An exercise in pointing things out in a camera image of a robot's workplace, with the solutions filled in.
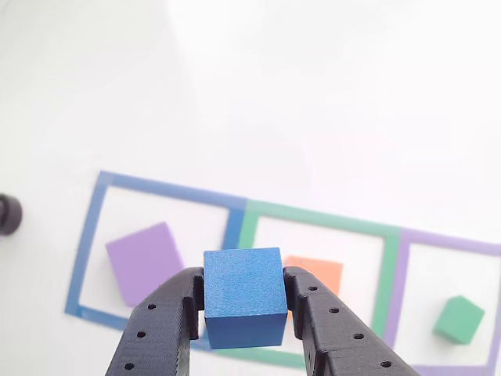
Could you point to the purple cube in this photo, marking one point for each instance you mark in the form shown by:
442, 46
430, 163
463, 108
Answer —
145, 262

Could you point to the small blue cube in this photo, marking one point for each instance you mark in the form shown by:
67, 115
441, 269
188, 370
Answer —
242, 282

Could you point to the green cube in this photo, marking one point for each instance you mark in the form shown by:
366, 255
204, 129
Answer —
458, 319

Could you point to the orange cube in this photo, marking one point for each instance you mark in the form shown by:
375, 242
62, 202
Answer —
321, 274

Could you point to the black tripod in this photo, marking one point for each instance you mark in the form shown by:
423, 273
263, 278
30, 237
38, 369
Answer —
9, 215

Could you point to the purple square frame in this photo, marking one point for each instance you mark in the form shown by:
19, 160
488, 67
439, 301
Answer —
395, 293

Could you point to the blue square frame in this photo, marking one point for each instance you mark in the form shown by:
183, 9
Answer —
90, 235

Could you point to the green square frame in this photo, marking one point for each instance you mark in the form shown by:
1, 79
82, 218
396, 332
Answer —
313, 213

